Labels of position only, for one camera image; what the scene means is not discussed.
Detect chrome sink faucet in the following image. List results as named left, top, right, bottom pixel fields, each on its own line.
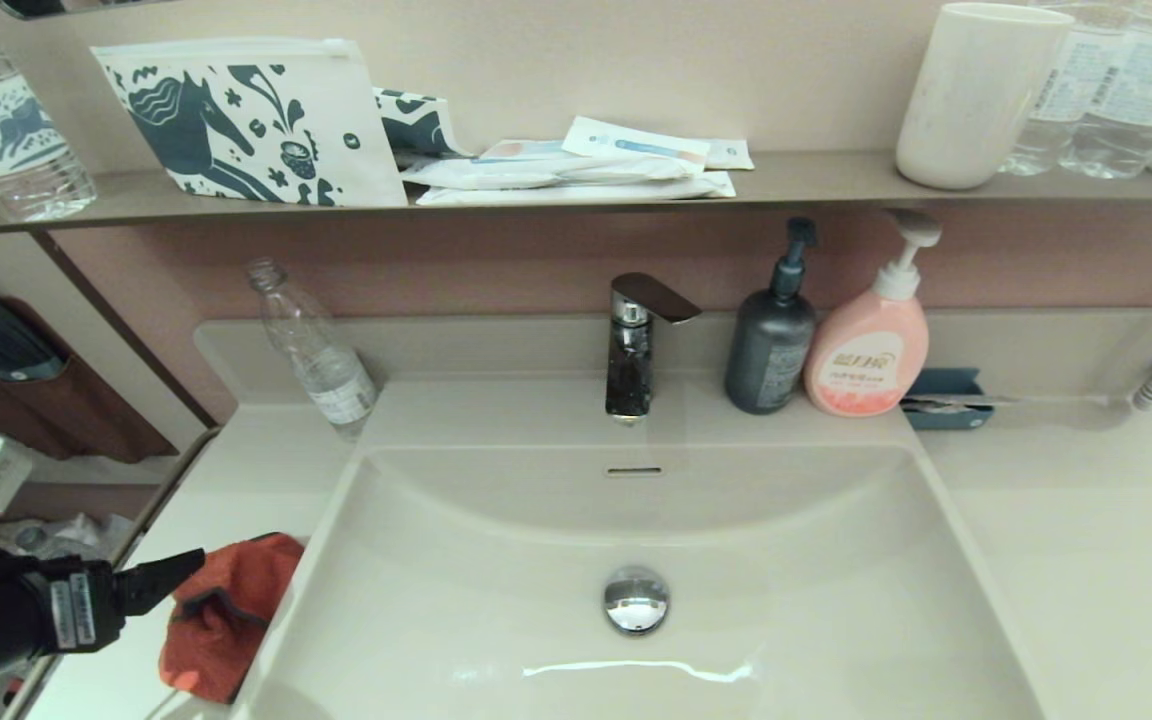
left=604, top=272, right=703, bottom=426

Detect white plastic cup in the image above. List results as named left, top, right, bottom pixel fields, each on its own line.
left=895, top=2, right=1075, bottom=191

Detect clear water bottle white label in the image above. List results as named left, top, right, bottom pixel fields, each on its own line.
left=1058, top=0, right=1152, bottom=180
left=999, top=0, right=1134, bottom=177

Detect orange cleaning cloth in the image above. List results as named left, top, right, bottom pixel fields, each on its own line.
left=158, top=533, right=307, bottom=704

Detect pink pump soap bottle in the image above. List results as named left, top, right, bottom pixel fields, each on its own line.
left=803, top=209, right=942, bottom=418

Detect wall mirror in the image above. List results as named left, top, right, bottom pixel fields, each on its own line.
left=0, top=0, right=207, bottom=21

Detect water bottle blue deer label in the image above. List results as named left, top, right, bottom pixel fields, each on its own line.
left=0, top=0, right=98, bottom=222

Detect white sachet blue stripe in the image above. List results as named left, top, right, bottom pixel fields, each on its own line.
left=564, top=116, right=713, bottom=180

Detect empty clear plastic bottle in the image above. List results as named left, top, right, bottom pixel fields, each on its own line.
left=246, top=258, right=380, bottom=441

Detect grey wall shelf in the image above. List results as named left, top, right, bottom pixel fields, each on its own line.
left=0, top=150, right=1152, bottom=237

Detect thin white stick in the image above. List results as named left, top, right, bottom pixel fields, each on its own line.
left=903, top=393, right=1024, bottom=413

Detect white pouch blue horse print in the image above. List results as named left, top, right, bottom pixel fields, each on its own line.
left=90, top=37, right=408, bottom=208

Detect blue plastic box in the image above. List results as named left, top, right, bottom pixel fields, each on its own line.
left=901, top=367, right=994, bottom=431

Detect shrink-wrapped water bottle pack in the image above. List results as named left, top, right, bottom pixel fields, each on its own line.
left=0, top=513, right=137, bottom=563

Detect brown hair dryer holder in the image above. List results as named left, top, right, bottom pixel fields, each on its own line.
left=0, top=298, right=180, bottom=464

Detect white sink basin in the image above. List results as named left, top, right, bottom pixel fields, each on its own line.
left=231, top=440, right=1052, bottom=720

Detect long flat white packet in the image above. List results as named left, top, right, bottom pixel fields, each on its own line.
left=416, top=171, right=737, bottom=207

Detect folded blue print pouch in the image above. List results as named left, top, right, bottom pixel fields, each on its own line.
left=372, top=87, right=470, bottom=164

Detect small white sachet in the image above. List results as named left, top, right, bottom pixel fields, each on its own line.
left=703, top=139, right=756, bottom=171

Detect dark grey pump bottle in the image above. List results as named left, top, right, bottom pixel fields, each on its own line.
left=724, top=218, right=820, bottom=416

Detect white sachet peach print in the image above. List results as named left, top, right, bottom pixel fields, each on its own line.
left=481, top=139, right=577, bottom=162

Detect chrome drain stopper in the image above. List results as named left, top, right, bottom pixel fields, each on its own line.
left=603, top=565, right=671, bottom=637

